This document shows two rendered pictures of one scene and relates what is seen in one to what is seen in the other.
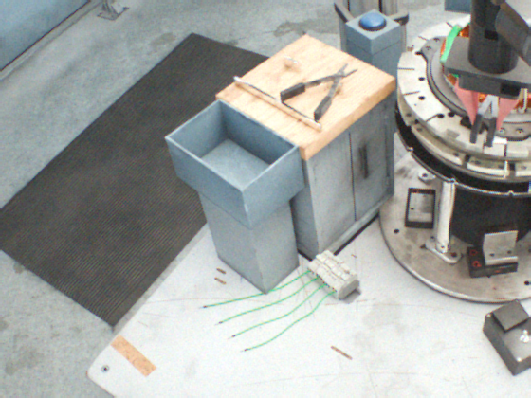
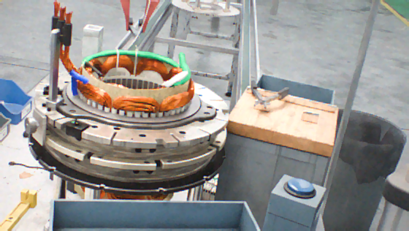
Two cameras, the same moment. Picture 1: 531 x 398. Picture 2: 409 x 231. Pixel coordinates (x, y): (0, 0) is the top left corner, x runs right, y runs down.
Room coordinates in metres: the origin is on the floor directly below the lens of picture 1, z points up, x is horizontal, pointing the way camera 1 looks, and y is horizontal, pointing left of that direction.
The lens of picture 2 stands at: (1.46, -0.85, 1.44)
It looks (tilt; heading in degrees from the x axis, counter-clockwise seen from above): 23 degrees down; 138
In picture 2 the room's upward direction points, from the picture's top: 9 degrees clockwise
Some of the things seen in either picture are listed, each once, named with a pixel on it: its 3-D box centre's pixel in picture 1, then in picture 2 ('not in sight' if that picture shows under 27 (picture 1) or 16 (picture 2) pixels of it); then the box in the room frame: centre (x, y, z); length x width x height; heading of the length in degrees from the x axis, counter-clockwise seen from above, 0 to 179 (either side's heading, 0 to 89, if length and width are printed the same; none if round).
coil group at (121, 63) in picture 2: not in sight; (118, 66); (0.67, -0.35, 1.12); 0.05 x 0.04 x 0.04; 42
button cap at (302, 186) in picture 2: (372, 20); (300, 186); (1.01, -0.23, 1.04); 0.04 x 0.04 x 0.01
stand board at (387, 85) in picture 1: (305, 91); (285, 118); (0.83, -0.08, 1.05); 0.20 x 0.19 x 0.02; 126
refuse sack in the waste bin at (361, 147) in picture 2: not in sight; (353, 160); (0.23, 1.21, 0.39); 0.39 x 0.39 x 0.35
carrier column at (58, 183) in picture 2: not in sight; (60, 177); (0.64, -0.44, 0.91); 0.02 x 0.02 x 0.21
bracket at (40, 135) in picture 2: not in sight; (43, 124); (0.74, -0.52, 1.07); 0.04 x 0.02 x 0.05; 0
